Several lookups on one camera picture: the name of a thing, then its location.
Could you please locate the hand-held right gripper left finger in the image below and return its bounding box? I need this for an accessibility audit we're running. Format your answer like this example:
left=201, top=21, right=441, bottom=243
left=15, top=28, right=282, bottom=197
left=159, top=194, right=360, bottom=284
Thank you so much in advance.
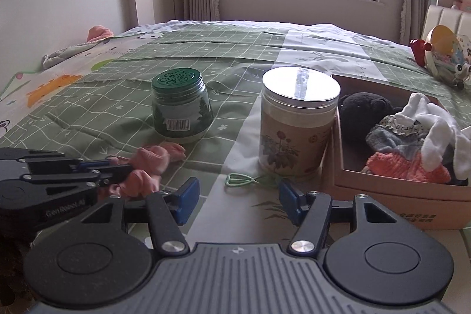
left=82, top=177, right=200, bottom=256

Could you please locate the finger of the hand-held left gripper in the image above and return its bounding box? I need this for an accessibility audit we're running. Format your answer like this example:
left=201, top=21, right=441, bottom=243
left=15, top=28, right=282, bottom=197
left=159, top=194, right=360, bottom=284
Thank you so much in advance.
left=20, top=155, right=113, bottom=172
left=24, top=165, right=135, bottom=188

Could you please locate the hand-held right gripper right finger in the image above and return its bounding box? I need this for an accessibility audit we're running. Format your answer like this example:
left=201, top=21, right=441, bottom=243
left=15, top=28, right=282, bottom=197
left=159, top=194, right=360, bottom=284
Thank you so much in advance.
left=278, top=179, right=399, bottom=258

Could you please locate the pink sock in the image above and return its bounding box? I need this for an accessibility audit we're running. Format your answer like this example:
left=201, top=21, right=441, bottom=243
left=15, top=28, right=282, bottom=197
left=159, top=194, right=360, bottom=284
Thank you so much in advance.
left=109, top=142, right=187, bottom=197

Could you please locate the pink cardboard box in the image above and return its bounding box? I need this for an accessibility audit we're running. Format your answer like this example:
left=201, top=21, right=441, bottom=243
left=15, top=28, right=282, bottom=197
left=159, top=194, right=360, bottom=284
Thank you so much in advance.
left=332, top=74, right=471, bottom=231

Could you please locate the orange knitted sock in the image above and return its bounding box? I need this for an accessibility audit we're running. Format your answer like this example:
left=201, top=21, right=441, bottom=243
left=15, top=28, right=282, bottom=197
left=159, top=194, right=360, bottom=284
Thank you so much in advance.
left=365, top=151, right=452, bottom=185

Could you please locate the grey patterned sock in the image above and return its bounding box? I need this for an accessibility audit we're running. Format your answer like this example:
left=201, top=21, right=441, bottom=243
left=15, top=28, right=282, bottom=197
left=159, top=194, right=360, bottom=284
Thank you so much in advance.
left=366, top=113, right=430, bottom=159

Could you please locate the white sock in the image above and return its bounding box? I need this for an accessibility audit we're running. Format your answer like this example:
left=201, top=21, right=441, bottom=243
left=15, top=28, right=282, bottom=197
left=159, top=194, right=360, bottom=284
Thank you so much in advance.
left=395, top=92, right=471, bottom=183

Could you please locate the clear jar with floral label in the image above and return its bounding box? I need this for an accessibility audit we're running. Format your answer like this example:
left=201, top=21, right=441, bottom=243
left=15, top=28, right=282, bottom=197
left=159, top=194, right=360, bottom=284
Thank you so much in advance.
left=258, top=66, right=341, bottom=183

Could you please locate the cartoon printed blanket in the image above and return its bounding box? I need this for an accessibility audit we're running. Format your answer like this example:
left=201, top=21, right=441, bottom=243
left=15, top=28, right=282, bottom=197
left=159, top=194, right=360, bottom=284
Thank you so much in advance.
left=0, top=30, right=163, bottom=139

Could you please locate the green lidded jar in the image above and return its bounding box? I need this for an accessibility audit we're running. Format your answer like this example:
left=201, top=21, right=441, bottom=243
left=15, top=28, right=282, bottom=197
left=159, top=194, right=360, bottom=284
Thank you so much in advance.
left=151, top=69, right=214, bottom=144

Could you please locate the black plush toy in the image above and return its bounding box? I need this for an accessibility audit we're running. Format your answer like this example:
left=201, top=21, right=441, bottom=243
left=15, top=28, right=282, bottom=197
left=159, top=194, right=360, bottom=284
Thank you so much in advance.
left=338, top=92, right=395, bottom=142

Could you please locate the grey cloth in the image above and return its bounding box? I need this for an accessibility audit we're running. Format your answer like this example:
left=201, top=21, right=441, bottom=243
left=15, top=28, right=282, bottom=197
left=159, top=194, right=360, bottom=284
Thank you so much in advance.
left=41, top=37, right=113, bottom=70

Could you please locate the pink cloth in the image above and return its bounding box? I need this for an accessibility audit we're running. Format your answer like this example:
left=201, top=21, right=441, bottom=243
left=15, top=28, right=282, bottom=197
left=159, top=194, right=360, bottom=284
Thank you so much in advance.
left=87, top=26, right=113, bottom=43

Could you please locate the colourful plastic toy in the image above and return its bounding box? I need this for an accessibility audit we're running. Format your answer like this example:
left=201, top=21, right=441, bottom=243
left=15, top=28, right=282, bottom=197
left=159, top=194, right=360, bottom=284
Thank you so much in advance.
left=410, top=25, right=471, bottom=91

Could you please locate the white padded headboard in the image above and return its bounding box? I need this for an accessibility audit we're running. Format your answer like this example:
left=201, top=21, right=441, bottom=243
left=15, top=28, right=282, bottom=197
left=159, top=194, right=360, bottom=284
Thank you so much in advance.
left=419, top=4, right=471, bottom=43

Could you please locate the green wire loop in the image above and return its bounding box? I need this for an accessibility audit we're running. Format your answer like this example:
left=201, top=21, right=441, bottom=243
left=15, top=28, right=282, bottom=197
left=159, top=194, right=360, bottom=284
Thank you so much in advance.
left=225, top=172, right=281, bottom=188

